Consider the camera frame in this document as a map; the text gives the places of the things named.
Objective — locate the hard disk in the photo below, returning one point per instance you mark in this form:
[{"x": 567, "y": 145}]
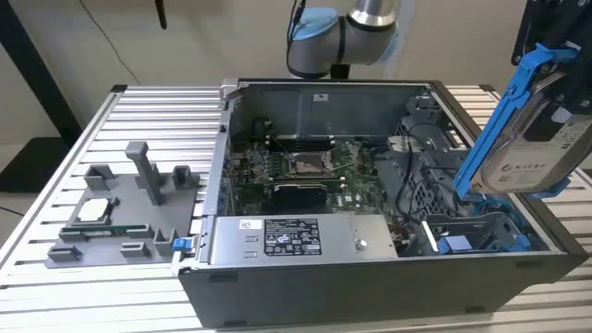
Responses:
[{"x": 523, "y": 166}]

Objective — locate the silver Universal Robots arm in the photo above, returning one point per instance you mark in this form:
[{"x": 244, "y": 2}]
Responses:
[{"x": 319, "y": 52}]

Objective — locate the black RAM slot block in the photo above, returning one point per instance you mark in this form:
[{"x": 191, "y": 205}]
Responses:
[{"x": 300, "y": 140}]

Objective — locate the empty blue disk carrier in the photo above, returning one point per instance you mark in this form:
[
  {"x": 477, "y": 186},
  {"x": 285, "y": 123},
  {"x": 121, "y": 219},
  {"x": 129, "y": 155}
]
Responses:
[{"x": 455, "y": 244}]

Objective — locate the gray perforated drive cage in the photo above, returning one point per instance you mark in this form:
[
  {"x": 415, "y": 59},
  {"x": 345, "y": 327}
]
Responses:
[{"x": 429, "y": 194}]

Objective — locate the green motherboard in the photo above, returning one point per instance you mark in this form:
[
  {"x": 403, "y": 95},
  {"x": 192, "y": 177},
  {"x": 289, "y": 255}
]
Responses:
[{"x": 360, "y": 187}]

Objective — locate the CPU socket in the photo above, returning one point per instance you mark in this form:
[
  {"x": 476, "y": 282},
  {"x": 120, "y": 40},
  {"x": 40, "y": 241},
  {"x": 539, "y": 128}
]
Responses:
[{"x": 307, "y": 164}]

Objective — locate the locking lever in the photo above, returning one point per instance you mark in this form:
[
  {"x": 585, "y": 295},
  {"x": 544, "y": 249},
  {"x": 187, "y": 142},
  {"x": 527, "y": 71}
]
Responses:
[{"x": 279, "y": 143}]

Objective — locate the black graphics card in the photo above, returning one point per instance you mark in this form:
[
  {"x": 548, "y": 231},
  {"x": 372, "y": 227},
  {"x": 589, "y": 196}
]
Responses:
[{"x": 297, "y": 199}]

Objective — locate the black hanging antenna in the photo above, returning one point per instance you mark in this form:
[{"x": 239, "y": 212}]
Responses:
[{"x": 160, "y": 14}]

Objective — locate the black open PC case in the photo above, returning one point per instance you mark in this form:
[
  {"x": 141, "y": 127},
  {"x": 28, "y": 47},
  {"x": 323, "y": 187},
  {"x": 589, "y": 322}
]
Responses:
[{"x": 324, "y": 295}]

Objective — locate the silver power supply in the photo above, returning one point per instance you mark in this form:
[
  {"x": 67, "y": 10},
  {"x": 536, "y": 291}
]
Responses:
[{"x": 231, "y": 243}]

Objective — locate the black table corner cap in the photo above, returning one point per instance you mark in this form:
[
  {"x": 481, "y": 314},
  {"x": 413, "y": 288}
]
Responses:
[{"x": 120, "y": 88}]

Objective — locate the blue case latch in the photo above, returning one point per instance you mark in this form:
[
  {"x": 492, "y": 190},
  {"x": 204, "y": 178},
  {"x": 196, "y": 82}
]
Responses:
[{"x": 180, "y": 244}]

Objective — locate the gray parts rack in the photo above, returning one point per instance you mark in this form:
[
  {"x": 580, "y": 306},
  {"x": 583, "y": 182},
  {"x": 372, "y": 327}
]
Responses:
[{"x": 139, "y": 208}]

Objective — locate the green RAM stick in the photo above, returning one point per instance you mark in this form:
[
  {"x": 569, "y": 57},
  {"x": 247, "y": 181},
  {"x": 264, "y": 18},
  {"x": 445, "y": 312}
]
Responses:
[{"x": 124, "y": 228}]

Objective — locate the silver CPU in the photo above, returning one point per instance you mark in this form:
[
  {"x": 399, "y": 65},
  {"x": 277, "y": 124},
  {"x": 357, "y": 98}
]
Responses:
[{"x": 93, "y": 209}]

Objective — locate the black flat base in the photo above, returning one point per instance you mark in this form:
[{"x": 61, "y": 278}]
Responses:
[{"x": 32, "y": 166}]

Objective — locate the black slanted post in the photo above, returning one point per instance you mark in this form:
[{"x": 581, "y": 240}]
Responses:
[{"x": 32, "y": 62}]

